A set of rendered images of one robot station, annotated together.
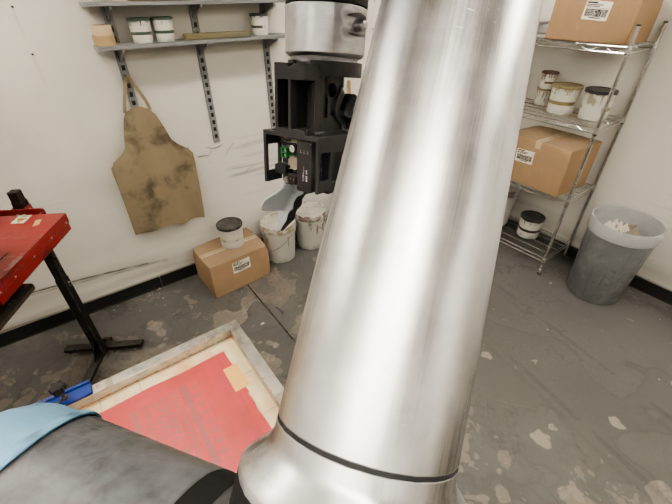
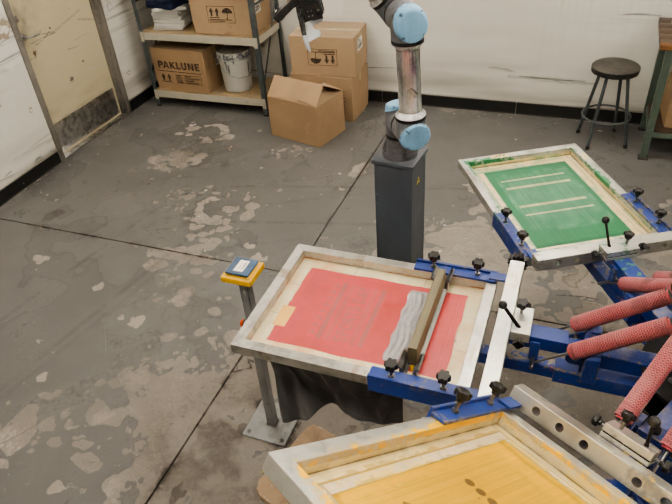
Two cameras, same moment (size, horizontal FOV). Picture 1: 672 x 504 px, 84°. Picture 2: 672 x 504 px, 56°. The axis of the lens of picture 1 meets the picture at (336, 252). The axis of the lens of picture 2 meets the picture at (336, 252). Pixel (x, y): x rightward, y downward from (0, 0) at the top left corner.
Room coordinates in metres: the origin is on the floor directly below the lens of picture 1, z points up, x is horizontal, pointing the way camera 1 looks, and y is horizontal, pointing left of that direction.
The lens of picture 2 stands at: (1.44, 1.87, 2.47)
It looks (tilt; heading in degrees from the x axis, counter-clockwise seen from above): 37 degrees down; 240
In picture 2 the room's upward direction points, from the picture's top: 5 degrees counter-clockwise
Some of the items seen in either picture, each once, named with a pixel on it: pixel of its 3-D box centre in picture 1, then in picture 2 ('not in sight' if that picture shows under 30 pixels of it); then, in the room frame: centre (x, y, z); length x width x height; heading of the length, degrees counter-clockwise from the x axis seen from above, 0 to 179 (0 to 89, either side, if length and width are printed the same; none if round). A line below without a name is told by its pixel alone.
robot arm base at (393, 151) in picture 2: not in sight; (399, 142); (0.00, 0.01, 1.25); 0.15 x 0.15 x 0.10
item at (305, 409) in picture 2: not in sight; (338, 398); (0.73, 0.60, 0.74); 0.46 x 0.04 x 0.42; 126
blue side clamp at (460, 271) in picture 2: not in sight; (455, 275); (0.16, 0.55, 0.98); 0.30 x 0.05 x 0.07; 126
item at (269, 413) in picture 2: not in sight; (259, 353); (0.77, 0.00, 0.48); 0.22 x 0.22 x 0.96; 36
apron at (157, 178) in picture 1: (153, 158); not in sight; (2.43, 1.24, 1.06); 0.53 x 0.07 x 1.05; 126
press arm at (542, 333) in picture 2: not in sight; (538, 337); (0.20, 0.98, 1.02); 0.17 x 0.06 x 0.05; 126
